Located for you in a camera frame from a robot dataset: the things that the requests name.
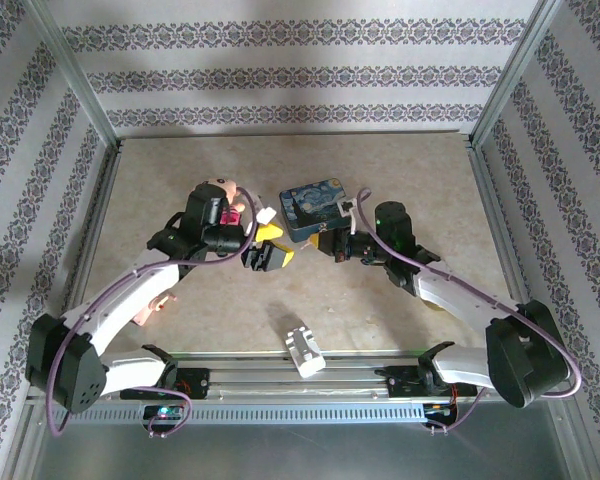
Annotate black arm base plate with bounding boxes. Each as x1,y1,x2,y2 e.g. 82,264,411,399
119,367,211,401
387,364,431,400

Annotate white plastic block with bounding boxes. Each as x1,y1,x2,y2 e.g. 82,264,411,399
284,324,327,380

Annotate pink plush doll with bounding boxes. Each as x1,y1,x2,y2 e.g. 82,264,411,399
203,177,249,229

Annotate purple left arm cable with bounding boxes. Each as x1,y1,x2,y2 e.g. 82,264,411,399
44,184,261,441

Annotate aluminium side rail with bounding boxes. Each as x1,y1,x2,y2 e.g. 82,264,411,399
59,139,126,321
464,137,531,306

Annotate slotted grey cable duct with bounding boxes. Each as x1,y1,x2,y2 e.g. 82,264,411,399
44,402,431,425

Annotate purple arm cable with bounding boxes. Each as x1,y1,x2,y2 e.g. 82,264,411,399
352,187,584,436
44,184,261,441

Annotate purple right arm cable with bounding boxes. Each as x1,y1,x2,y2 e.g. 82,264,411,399
352,187,584,436

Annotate small circuit board with LED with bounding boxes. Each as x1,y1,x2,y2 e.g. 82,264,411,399
424,402,459,426
142,404,186,426

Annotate starry night tin box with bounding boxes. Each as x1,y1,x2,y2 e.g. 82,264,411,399
278,175,354,244

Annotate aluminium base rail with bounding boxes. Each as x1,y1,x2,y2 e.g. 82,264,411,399
27,349,566,404

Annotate aluminium frame post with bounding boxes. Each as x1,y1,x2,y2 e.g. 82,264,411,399
471,0,566,146
22,0,120,147

